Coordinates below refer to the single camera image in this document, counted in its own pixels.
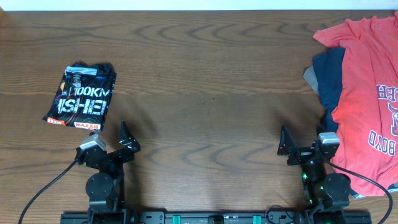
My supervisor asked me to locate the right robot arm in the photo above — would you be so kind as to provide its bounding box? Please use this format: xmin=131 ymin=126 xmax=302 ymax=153
xmin=277 ymin=125 xmax=351 ymax=223

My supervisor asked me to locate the black folded printed shirt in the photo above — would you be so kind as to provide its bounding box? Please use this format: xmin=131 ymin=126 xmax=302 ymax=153
xmin=43 ymin=62 xmax=117 ymax=131

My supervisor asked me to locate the navy blue garment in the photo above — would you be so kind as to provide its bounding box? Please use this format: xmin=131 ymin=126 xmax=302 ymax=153
xmin=312 ymin=47 xmax=345 ymax=132

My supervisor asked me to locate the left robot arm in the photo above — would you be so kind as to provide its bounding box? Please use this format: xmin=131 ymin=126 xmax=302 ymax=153
xmin=75 ymin=121 xmax=141 ymax=223

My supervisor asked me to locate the red printed t-shirt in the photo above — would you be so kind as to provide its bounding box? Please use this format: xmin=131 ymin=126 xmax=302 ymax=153
xmin=313 ymin=15 xmax=397 ymax=196

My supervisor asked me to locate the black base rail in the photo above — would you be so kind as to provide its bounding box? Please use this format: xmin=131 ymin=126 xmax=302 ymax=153
xmin=60 ymin=210 xmax=373 ymax=224

